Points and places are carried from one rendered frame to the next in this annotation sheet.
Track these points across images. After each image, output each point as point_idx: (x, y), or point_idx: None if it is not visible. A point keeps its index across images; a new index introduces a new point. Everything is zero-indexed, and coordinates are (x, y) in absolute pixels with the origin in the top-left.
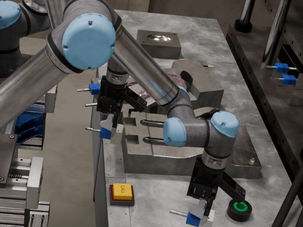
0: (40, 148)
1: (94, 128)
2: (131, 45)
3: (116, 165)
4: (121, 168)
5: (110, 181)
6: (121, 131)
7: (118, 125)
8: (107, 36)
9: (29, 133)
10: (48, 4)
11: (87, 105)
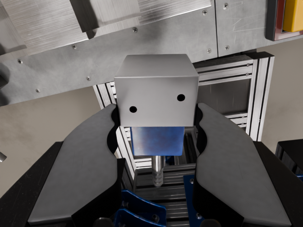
0: (125, 161)
1: (158, 167)
2: None
3: (163, 36)
4: (173, 18)
5: (235, 39)
6: (185, 77)
7: (131, 102)
8: None
9: (135, 202)
10: None
11: (0, 158)
